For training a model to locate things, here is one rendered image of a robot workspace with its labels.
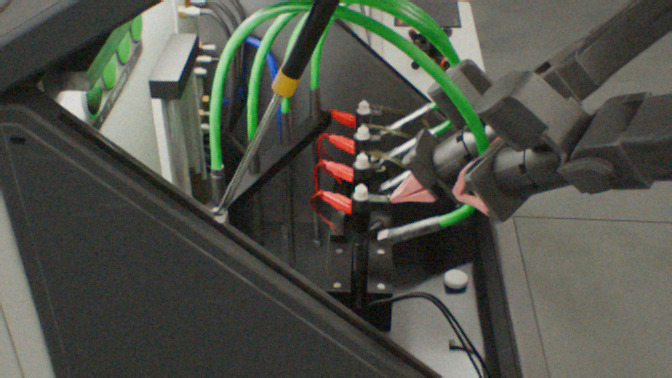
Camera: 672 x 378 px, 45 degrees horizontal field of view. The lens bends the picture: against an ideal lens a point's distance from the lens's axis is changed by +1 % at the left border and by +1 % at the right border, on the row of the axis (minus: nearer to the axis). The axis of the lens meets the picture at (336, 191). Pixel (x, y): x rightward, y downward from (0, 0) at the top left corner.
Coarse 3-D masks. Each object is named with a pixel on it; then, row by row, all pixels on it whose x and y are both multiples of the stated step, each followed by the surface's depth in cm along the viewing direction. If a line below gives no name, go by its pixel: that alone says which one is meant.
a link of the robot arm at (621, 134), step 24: (624, 96) 74; (648, 96) 71; (600, 120) 73; (624, 120) 72; (648, 120) 69; (600, 144) 71; (624, 144) 69; (648, 144) 67; (624, 168) 71; (648, 168) 70
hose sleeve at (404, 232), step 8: (440, 216) 100; (408, 224) 103; (416, 224) 101; (424, 224) 100; (432, 224) 100; (440, 224) 99; (392, 232) 104; (400, 232) 103; (408, 232) 102; (416, 232) 101; (424, 232) 101; (432, 232) 101; (392, 240) 104; (400, 240) 103
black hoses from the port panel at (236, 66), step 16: (208, 0) 124; (240, 16) 130; (224, 32) 122; (240, 48) 128; (240, 64) 133; (240, 80) 131; (240, 112) 136; (224, 128) 131; (208, 144) 141; (224, 144) 132; (240, 144) 133; (208, 160) 137
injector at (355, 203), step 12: (360, 204) 113; (360, 216) 114; (360, 228) 116; (372, 228) 116; (360, 240) 117; (360, 252) 119; (360, 264) 120; (360, 276) 121; (360, 288) 123; (360, 300) 124
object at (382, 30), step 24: (312, 0) 91; (360, 24) 89; (384, 24) 89; (408, 48) 88; (216, 72) 102; (432, 72) 88; (216, 96) 104; (456, 96) 89; (216, 120) 107; (216, 144) 109; (480, 144) 91; (216, 168) 111; (456, 216) 97
